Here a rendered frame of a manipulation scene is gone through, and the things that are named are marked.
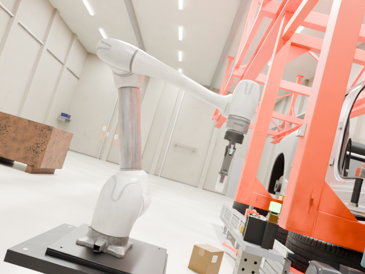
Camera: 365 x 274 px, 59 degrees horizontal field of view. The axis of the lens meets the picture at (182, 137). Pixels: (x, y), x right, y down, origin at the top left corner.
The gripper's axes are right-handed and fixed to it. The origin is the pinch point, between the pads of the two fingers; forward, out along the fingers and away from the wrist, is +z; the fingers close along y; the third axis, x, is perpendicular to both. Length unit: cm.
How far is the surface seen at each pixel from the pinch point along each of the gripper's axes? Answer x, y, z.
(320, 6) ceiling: 196, -818, -551
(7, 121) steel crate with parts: -319, -359, 20
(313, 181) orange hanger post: 57, -70, -14
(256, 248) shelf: 23.7, -18.1, 23.3
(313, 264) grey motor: 65, -59, 30
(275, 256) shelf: 32.6, -18.4, 23.9
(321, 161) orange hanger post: 59, -71, -27
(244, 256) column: 24, -37, 32
